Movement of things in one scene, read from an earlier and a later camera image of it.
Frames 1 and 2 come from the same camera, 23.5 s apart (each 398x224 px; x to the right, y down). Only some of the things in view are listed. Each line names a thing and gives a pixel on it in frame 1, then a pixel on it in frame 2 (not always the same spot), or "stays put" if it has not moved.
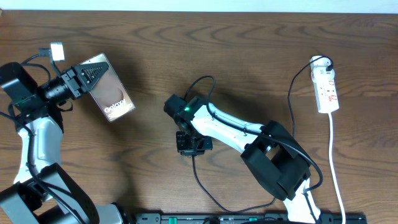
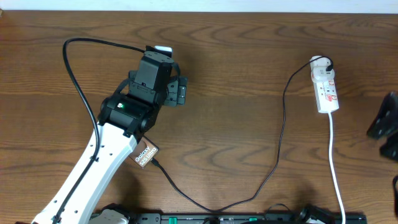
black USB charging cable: x=291 y=75 to x=277 y=152
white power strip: x=326 y=96 stays put
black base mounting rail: x=222 y=218 stays put
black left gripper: x=75 y=81 to x=178 y=96
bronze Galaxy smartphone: x=109 y=92 to x=143 y=152
